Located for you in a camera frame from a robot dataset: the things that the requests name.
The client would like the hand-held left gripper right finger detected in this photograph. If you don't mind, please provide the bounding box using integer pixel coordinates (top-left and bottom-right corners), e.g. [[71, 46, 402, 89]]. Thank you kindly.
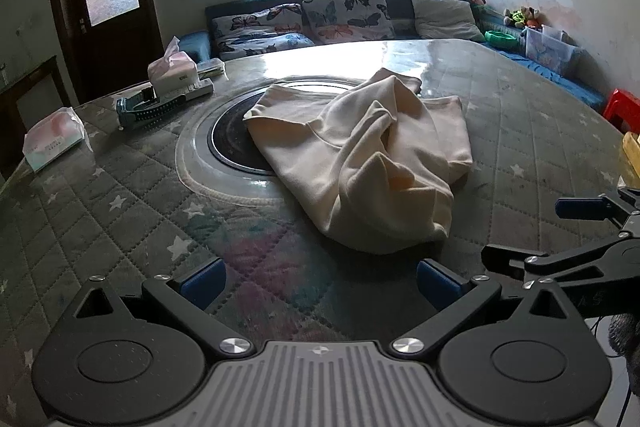
[[390, 258, 568, 360]]

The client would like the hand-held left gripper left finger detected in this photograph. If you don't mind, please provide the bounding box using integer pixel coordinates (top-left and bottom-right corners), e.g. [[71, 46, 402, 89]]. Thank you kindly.
[[74, 257, 255, 360]]

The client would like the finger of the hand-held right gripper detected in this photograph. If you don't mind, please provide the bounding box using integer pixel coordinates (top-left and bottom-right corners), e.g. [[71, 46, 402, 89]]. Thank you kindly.
[[481, 239, 626, 289], [555, 186, 640, 238]]

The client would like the cream knit garment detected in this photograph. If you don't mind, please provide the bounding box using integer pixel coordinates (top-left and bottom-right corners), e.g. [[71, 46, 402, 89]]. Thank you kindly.
[[243, 68, 474, 254]]

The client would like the person's right forearm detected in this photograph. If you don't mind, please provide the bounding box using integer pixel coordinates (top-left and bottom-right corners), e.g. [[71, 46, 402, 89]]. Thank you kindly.
[[602, 313, 640, 400]]

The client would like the yellow wooden box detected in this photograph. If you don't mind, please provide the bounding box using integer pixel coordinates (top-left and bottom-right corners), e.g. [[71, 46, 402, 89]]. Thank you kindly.
[[620, 132, 640, 188]]

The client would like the red plastic stool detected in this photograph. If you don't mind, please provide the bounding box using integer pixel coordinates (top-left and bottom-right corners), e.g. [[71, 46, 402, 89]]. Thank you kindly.
[[602, 88, 640, 132]]

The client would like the round black induction cooktop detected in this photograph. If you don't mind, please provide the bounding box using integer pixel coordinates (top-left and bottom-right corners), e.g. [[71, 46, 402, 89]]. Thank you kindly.
[[206, 77, 368, 175]]

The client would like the clear plastic storage box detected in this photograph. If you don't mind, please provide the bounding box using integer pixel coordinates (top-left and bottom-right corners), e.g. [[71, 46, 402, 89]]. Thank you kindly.
[[524, 24, 583, 78]]

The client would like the teal black brush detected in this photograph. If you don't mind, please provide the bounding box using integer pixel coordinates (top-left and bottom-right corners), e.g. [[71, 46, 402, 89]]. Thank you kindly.
[[116, 84, 197, 130]]

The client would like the green plastic bowl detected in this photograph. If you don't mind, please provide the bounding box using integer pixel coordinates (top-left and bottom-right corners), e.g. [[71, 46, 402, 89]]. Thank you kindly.
[[484, 29, 518, 48]]

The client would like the white power strip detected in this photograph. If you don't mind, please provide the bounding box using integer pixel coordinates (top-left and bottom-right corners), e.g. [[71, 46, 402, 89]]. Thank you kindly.
[[155, 78, 215, 102]]

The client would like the brown plush toy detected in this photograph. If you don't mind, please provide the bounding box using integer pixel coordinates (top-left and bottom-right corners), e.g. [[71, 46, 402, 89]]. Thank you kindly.
[[522, 6, 545, 30]]

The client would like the white box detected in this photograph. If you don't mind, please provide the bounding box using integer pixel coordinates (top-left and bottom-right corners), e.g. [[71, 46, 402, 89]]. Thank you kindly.
[[151, 68, 201, 98]]

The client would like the pink white soft tissue pack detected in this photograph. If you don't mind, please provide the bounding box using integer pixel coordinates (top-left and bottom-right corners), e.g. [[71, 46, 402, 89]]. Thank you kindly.
[[22, 107, 88, 172]]

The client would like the small pale green packet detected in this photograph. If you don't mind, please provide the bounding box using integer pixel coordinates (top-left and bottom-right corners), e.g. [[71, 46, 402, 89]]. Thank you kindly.
[[195, 59, 226, 78]]

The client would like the plain grey pillow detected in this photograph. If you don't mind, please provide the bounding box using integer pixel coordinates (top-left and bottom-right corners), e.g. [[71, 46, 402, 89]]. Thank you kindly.
[[410, 0, 486, 44]]

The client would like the blue butterfly print cushion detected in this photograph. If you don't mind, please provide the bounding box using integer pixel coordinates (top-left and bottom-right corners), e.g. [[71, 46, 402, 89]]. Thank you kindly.
[[217, 32, 316, 62]]

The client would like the dark wooden glass door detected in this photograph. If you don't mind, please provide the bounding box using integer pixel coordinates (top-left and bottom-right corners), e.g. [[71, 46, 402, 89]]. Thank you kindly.
[[42, 0, 163, 105]]

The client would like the white butterfly print cushion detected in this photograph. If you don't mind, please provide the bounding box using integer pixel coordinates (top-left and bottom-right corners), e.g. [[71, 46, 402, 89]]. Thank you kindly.
[[210, 3, 305, 38]]

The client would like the blue sofa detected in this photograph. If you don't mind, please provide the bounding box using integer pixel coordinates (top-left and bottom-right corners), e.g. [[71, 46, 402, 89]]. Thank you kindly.
[[177, 0, 608, 112]]

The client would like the large butterfly print pillow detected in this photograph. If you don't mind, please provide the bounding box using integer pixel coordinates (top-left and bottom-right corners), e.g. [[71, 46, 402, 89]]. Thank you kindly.
[[301, 0, 396, 45]]

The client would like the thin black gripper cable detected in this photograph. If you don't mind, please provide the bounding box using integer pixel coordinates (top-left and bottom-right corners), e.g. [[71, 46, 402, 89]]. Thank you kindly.
[[592, 316, 633, 427]]

